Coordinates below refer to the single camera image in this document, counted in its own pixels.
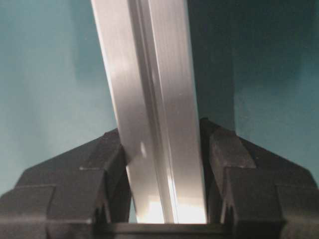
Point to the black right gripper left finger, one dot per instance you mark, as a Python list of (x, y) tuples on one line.
[(71, 195)]

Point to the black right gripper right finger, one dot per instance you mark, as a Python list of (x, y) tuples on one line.
[(255, 193)]

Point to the silver aluminium extrusion rail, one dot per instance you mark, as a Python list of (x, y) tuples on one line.
[(147, 54)]

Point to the teal table cloth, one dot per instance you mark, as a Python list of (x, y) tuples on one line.
[(256, 68)]

